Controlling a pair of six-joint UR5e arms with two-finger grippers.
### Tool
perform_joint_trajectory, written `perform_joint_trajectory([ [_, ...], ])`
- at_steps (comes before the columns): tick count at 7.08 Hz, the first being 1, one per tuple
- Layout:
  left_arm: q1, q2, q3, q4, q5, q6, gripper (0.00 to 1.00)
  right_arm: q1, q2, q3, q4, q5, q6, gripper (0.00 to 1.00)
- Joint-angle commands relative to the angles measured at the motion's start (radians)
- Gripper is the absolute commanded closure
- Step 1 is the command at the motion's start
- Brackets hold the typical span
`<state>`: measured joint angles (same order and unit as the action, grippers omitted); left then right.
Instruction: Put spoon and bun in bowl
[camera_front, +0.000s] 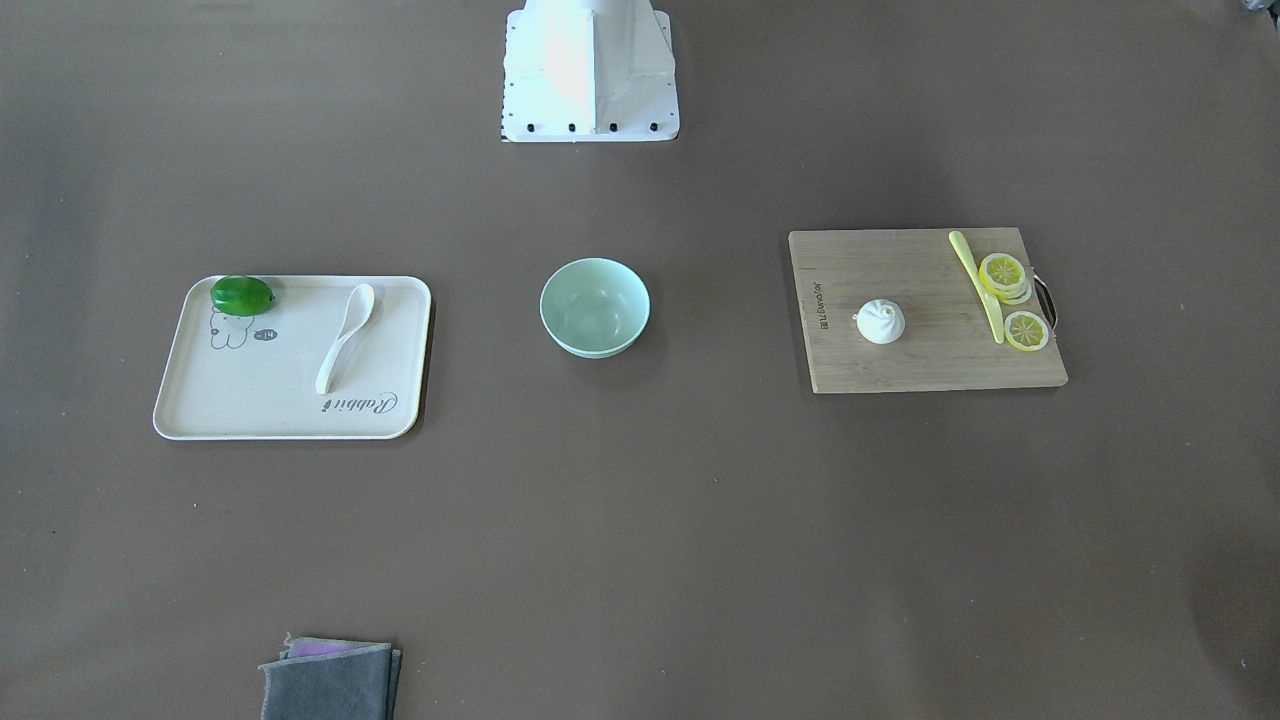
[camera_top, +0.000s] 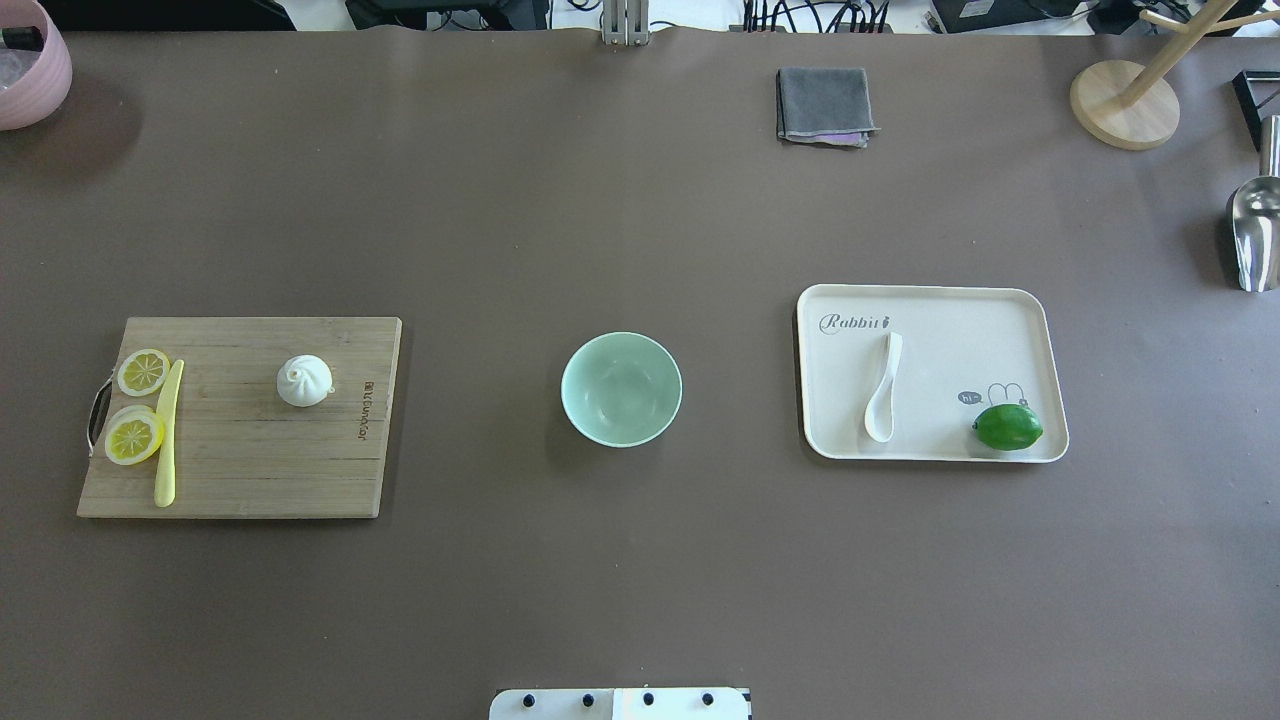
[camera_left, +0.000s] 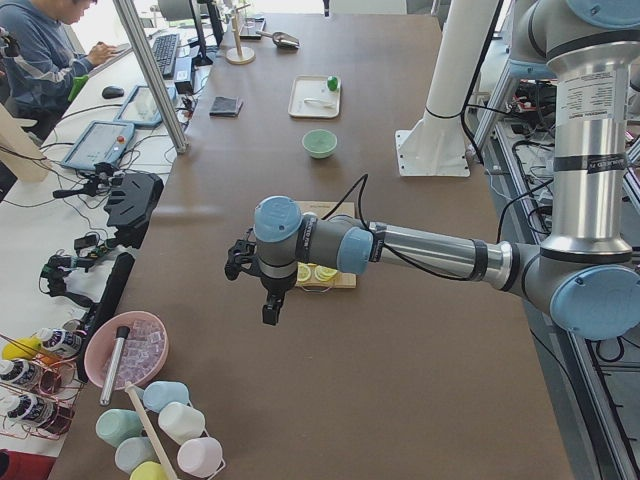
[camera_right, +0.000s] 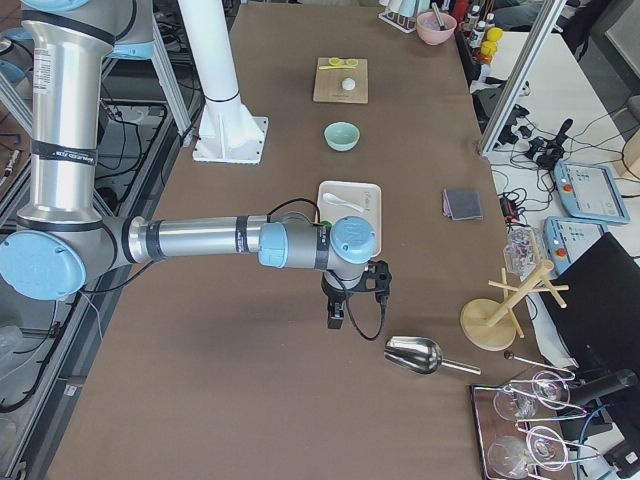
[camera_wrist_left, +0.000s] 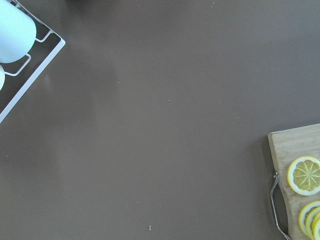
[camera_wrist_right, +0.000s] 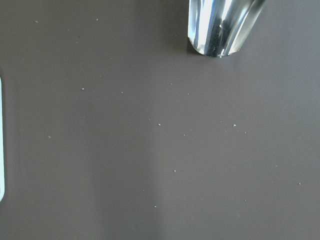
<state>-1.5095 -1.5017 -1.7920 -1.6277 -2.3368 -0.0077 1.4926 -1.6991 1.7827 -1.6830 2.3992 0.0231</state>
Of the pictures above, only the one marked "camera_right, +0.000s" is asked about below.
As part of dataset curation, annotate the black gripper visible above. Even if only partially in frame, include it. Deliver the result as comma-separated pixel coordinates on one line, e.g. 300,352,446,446
321,273,351,330

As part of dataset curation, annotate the white ceramic spoon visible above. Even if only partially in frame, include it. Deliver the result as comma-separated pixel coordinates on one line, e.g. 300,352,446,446
322,192,365,213

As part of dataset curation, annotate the silver UR robot arm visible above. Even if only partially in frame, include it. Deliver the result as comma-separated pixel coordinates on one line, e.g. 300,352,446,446
1,1,390,329

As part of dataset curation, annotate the mint green bowl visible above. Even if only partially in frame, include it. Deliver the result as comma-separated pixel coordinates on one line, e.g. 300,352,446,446
324,121,360,152

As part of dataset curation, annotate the white steamed bun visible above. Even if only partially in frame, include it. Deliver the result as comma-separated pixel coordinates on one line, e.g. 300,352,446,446
341,78,356,91

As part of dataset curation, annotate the pink bowl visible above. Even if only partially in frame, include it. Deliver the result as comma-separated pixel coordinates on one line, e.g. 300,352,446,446
416,11,458,45

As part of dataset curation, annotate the metal scoop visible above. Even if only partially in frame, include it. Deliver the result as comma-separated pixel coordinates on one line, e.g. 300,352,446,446
384,336,482,375

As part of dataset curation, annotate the cream rectangular tray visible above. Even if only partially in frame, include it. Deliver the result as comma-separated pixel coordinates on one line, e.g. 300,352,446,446
317,180,382,257

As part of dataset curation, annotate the wooden mug tree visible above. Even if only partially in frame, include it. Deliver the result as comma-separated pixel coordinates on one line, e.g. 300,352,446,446
460,238,569,351

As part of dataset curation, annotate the grey folded cloth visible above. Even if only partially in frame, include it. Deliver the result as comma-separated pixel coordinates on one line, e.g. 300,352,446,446
442,189,484,221

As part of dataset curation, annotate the clear plastic container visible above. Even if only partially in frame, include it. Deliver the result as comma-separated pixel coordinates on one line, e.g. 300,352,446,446
503,227,541,277

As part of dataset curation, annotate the wooden cutting board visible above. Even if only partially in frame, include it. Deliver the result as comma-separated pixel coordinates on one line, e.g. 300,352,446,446
313,57,369,104

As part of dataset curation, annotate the wine glass rack tray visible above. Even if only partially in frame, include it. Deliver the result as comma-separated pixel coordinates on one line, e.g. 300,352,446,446
469,370,599,479

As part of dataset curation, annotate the blue teach pendant lower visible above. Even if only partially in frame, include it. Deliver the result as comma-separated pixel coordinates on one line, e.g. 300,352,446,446
543,216,608,274

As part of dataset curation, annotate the blue teach pendant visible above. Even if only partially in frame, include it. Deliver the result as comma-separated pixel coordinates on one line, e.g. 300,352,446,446
543,216,608,274
553,161,631,224

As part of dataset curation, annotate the black monitor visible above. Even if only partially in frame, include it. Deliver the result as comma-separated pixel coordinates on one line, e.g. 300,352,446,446
542,232,640,426

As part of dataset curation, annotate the blue teach pendant upper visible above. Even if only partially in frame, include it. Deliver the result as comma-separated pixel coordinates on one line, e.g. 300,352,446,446
553,161,631,224

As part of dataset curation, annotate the white dish rack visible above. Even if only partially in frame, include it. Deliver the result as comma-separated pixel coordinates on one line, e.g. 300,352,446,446
378,0,428,34

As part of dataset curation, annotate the yellow toy figure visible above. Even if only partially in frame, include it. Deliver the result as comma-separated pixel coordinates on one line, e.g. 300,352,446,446
478,27,503,64

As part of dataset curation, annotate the black camera cable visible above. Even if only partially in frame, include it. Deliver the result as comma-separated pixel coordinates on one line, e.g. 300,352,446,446
335,284,387,343

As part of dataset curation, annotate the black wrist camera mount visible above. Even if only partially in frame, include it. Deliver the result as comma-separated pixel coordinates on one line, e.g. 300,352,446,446
363,260,392,306

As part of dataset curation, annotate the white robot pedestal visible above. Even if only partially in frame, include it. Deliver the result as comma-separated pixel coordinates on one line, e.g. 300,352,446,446
179,0,268,165

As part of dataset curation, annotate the aluminium frame post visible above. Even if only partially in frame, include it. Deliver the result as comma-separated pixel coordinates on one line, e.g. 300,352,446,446
478,0,567,157

